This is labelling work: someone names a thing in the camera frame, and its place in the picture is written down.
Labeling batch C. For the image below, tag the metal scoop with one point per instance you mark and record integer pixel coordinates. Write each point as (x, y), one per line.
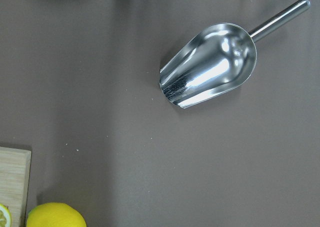
(219, 59)

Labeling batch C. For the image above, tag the whole lemon outer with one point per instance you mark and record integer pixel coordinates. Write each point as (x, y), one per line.
(55, 214)

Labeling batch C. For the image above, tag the bamboo cutting board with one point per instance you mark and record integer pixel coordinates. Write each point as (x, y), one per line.
(14, 181)

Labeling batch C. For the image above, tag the upper lemon half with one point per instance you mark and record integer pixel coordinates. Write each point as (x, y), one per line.
(5, 216)

